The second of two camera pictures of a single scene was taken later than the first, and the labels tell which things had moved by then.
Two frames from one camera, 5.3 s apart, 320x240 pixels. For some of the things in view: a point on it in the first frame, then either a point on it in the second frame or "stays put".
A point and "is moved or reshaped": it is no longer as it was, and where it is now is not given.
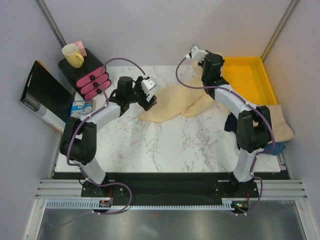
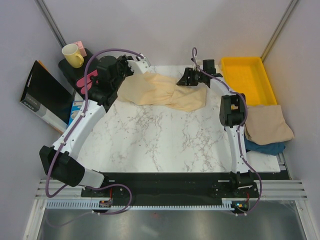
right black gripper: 221,60 -> 184,81
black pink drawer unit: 91,78 stays put
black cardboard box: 46,97 stays put
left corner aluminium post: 51,21 stays put
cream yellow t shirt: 174,99 is moved or reshaped
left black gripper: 152,102 -> 123,60
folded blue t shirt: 279,148 stays put
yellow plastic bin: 248,75 stays put
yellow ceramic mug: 73,57 stays put
